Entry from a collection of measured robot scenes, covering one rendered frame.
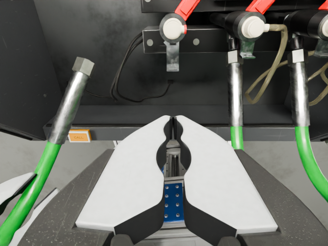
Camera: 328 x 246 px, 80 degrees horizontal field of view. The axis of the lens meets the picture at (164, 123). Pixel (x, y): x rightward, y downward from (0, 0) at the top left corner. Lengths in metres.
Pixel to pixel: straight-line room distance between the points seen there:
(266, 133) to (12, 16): 0.58
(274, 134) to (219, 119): 0.13
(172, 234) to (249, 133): 0.45
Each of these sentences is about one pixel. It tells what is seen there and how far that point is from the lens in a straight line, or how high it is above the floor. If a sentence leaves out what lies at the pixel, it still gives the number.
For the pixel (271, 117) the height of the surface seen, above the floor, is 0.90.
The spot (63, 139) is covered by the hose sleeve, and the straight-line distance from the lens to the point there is 0.23.
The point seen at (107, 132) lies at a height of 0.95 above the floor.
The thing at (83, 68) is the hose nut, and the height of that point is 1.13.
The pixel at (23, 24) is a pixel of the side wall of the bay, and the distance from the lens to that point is 0.54.
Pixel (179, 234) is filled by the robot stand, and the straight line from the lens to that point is 0.78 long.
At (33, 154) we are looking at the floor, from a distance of 2.14.
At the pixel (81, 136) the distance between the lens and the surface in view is 0.50.
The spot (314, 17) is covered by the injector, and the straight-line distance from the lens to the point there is 0.28.
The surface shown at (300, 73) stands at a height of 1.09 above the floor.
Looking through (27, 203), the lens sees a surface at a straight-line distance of 0.24.
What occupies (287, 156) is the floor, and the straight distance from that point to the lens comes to 2.00.
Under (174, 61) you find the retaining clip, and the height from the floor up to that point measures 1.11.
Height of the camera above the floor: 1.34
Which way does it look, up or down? 60 degrees down
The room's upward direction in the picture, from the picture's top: 176 degrees counter-clockwise
